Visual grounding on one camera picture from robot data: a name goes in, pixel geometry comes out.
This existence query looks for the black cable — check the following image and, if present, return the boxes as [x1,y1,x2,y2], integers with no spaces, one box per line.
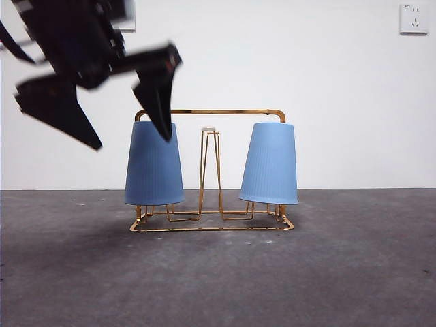
[0,20,47,65]

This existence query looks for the white wall socket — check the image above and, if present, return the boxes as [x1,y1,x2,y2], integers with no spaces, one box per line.
[114,16,136,33]
[399,3,429,35]

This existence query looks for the gold wire cup rack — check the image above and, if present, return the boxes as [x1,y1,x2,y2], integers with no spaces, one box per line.
[129,108,294,233]

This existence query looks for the blue ribbed plastic cup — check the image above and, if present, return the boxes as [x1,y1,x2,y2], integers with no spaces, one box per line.
[123,121,187,206]
[238,122,300,206]

